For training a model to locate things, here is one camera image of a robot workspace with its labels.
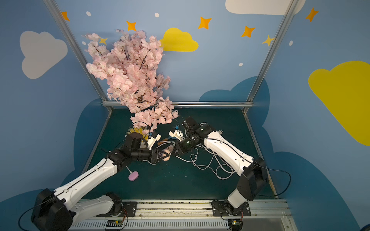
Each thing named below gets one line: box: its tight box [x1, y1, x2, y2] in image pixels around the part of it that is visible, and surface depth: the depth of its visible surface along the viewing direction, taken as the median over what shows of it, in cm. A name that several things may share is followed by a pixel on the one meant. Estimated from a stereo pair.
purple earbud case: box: [128, 171, 140, 182], surface depth 86 cm
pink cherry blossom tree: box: [80, 29, 179, 133], surface depth 74 cm
